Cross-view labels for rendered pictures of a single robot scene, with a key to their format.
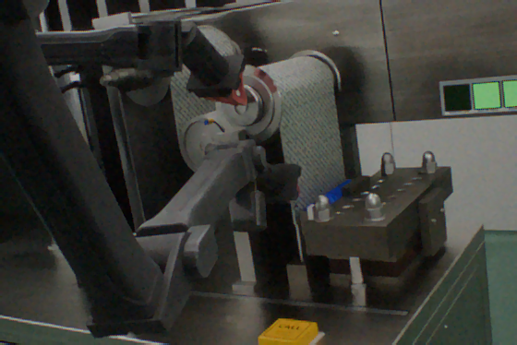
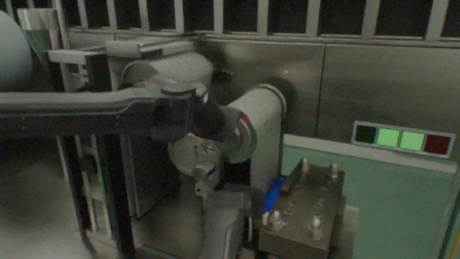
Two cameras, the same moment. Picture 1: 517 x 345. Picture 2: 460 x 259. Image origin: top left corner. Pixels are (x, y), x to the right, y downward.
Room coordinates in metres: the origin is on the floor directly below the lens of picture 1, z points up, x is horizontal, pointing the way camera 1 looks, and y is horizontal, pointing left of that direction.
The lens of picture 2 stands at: (0.54, 0.10, 1.54)
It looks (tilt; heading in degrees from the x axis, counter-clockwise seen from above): 22 degrees down; 351
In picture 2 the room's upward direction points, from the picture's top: straight up
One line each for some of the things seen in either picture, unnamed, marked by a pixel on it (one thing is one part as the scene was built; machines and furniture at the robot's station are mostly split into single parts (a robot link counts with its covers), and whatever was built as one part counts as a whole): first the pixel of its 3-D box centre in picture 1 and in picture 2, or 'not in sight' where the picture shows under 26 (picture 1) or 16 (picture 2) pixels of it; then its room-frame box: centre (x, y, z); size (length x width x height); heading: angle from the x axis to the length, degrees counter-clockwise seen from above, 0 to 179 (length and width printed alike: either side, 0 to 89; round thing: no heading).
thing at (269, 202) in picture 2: (331, 199); (272, 196); (1.29, -0.13, 1.03); 0.21 x 0.04 x 0.03; 147
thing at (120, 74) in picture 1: (112, 78); not in sight; (1.30, 0.26, 1.33); 0.06 x 0.03 x 0.03; 147
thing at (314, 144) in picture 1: (316, 161); (266, 170); (1.30, -0.11, 1.11); 0.23 x 0.01 x 0.18; 147
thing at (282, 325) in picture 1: (288, 336); not in sight; (0.95, 0.00, 0.91); 0.07 x 0.07 x 0.02; 57
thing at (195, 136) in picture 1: (238, 133); (210, 137); (1.40, 0.03, 1.17); 0.26 x 0.12 x 0.12; 147
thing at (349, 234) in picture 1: (385, 206); (307, 204); (1.27, -0.24, 1.00); 0.40 x 0.16 x 0.06; 147
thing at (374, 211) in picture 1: (373, 206); (315, 226); (1.11, -0.19, 1.05); 0.04 x 0.04 x 0.04
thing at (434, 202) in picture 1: (434, 221); (340, 220); (1.23, -0.32, 0.96); 0.10 x 0.03 x 0.11; 147
